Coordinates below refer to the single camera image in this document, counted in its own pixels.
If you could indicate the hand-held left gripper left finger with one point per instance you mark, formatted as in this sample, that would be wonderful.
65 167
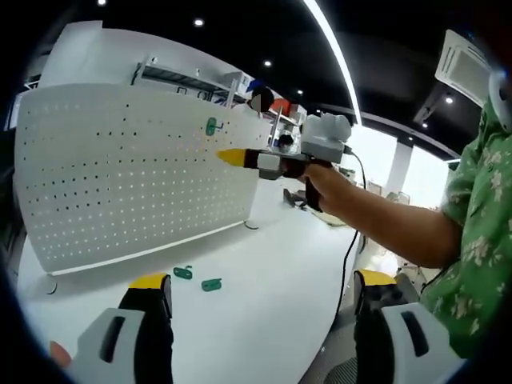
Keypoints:
120 344

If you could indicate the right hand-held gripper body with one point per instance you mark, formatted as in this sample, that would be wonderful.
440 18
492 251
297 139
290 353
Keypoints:
322 148

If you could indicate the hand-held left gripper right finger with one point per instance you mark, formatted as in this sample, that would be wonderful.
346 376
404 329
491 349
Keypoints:
404 344

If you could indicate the green hook assembly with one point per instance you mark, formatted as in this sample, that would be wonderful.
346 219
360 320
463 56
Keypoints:
209 126
210 285
182 272

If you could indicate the white perforated mounting plate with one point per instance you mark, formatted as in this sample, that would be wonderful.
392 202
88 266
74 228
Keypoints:
120 180

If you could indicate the person's right hand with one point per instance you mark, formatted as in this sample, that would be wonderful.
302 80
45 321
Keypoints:
334 188

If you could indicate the metal rack with boxes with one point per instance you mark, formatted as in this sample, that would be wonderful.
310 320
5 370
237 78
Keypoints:
282 108

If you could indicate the yellow cloth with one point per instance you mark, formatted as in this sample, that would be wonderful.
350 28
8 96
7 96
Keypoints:
328 218

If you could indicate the long ceiling light strip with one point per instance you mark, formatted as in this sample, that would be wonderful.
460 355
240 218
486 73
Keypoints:
336 52

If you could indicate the metal storage shelf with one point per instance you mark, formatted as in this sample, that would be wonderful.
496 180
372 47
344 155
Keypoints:
180 78

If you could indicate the green floral shirt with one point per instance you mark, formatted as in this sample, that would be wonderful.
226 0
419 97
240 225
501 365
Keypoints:
480 240

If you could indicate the group of ceiling spotlights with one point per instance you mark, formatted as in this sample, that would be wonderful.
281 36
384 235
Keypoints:
198 22

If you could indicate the ceiling air conditioner unit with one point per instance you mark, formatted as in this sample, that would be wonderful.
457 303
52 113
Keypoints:
464 66

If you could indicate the white worn device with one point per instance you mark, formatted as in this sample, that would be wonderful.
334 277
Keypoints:
502 100

